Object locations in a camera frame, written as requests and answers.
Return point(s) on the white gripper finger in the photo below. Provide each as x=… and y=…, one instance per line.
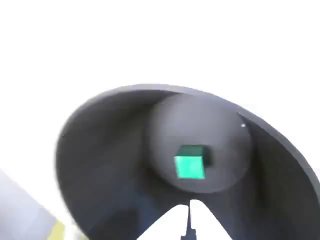
x=170, y=225
x=207, y=222

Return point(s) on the small green cube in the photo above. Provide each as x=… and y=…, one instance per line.
x=190, y=166

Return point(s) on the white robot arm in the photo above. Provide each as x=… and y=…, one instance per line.
x=22, y=207

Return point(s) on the light green robot base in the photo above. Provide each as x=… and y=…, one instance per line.
x=58, y=231

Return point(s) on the black cylindrical pot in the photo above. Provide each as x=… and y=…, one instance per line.
x=112, y=155

